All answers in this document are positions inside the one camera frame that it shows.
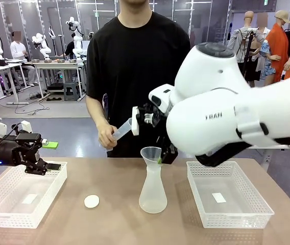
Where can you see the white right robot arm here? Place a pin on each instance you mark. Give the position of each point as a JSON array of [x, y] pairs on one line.
[[211, 76]]

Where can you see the seated person in white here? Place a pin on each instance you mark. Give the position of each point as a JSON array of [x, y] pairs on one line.
[[18, 51]]

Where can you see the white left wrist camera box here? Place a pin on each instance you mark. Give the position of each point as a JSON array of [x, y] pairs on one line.
[[26, 126]]

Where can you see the seated person in black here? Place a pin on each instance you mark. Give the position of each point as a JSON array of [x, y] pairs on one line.
[[69, 49]]

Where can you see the grey plastic stool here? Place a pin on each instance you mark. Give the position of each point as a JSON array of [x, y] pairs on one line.
[[71, 88]]

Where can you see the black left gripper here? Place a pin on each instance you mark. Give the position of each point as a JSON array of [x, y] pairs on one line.
[[9, 154]]

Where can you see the white workbench table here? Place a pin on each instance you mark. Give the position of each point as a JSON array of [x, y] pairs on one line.
[[55, 65]]

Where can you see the white perforated plastic basket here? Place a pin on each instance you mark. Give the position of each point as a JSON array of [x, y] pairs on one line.
[[7, 222], [237, 222]]

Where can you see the clear plastic graduated cylinder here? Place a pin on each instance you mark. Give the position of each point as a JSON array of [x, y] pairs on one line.
[[124, 126]]

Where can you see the mannequin orange robe tan cap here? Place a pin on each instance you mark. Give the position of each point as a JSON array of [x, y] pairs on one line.
[[279, 46]]

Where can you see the black tripod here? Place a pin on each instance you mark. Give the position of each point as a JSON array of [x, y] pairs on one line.
[[248, 46]]

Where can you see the translucent plastic Erlenmeyer flask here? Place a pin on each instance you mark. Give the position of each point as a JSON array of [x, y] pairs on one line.
[[152, 199]]

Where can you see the person in black T-shirt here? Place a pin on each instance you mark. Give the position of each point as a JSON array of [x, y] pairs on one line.
[[134, 63]]

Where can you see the translucent plastic funnel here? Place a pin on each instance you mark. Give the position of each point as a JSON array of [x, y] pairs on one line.
[[150, 153]]

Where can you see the person's right forearm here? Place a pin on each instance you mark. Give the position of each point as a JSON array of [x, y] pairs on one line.
[[96, 112]]

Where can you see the person's right hand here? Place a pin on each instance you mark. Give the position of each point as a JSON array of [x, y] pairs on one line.
[[106, 136]]

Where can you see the white paper label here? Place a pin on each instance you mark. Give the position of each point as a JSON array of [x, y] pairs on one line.
[[29, 199], [219, 198]]

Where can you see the figure in blue floral dress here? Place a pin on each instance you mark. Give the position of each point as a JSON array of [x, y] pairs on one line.
[[266, 51]]

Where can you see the black power strip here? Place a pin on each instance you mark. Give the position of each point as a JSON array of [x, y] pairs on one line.
[[54, 98]]

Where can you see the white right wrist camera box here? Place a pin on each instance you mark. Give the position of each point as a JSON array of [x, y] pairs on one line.
[[134, 122]]

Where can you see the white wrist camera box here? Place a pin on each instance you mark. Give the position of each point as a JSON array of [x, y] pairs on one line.
[[134, 122], [26, 126]]

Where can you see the mannequin in grey shirt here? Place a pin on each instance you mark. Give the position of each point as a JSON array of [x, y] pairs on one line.
[[239, 43]]

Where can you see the tall white background robot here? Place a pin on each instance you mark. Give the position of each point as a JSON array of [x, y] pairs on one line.
[[78, 43]]

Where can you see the white round flask cap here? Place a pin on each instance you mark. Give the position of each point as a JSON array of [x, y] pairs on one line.
[[92, 201]]

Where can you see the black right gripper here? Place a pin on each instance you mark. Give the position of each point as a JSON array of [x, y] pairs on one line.
[[152, 122]]

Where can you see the black bag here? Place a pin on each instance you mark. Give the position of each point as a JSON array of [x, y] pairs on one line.
[[1, 62]]

